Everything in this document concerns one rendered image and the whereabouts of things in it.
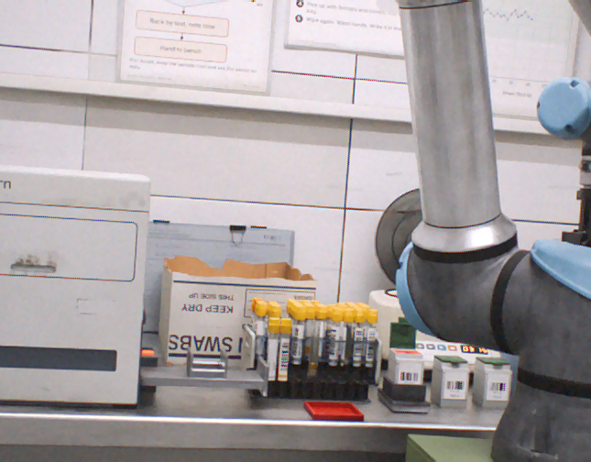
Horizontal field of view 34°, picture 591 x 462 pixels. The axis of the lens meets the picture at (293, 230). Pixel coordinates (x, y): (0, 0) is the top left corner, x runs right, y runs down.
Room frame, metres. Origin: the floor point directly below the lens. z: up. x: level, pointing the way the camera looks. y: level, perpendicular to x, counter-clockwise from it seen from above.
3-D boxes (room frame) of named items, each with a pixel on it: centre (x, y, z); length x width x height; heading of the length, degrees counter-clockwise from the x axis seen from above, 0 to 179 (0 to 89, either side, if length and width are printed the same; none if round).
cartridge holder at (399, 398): (1.35, -0.17, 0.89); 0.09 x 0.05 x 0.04; 9
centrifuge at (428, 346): (1.68, -0.27, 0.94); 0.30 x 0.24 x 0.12; 2
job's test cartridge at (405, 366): (1.35, -0.17, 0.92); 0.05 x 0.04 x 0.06; 9
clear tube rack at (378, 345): (1.49, -0.04, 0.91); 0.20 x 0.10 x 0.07; 101
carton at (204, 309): (1.67, 0.10, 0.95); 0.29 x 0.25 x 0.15; 11
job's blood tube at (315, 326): (1.39, -0.04, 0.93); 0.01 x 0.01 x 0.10; 10
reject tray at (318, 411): (1.27, -0.07, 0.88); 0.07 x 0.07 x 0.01; 11
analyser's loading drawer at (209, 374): (1.27, 0.13, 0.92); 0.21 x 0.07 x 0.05; 101
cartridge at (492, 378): (1.39, -0.31, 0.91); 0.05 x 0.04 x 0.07; 11
